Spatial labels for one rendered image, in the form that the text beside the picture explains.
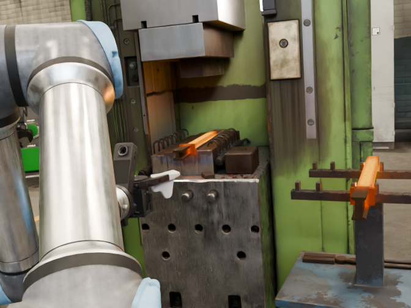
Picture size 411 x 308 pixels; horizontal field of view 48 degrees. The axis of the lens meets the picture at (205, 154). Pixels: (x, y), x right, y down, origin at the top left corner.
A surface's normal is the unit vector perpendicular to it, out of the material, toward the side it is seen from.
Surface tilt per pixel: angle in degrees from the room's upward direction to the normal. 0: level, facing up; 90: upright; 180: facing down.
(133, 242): 90
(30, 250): 102
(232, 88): 90
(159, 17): 90
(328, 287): 0
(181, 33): 90
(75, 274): 40
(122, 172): 58
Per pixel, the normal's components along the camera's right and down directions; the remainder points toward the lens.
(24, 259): 0.63, 0.35
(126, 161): -0.28, -0.36
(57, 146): -0.25, -0.57
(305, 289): -0.07, -0.98
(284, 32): -0.26, 0.19
